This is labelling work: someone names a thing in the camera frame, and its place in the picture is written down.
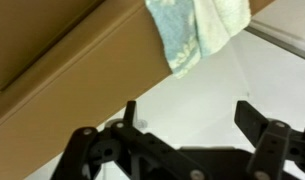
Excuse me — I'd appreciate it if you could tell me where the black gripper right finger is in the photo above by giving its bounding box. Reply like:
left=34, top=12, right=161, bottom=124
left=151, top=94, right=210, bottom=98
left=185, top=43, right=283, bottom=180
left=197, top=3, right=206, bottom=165
left=234, top=101, right=305, bottom=180

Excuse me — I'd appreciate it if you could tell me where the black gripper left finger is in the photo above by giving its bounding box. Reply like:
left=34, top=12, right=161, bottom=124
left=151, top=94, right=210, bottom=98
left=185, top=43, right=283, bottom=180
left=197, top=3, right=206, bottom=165
left=51, top=100, right=206, bottom=180

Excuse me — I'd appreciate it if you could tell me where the white towel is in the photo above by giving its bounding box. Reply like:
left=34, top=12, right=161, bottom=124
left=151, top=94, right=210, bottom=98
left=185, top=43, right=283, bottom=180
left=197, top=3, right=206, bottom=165
left=144, top=0, right=252, bottom=80

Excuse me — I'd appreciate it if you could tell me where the brown armchair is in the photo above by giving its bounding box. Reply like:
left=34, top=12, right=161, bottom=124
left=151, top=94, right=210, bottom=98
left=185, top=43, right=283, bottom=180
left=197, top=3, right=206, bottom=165
left=0, top=0, right=276, bottom=180

